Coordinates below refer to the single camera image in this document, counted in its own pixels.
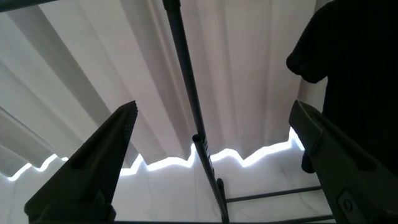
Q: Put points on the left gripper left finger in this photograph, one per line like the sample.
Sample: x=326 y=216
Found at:
x=93 y=174

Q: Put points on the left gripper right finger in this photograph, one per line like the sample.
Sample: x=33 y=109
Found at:
x=345 y=174

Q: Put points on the black clothes rack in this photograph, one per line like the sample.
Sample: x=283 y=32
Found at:
x=186 y=68

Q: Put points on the black t-shirt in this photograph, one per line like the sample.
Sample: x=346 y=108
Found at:
x=357 y=62

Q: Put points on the white curtain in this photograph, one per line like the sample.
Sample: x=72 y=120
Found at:
x=242 y=77

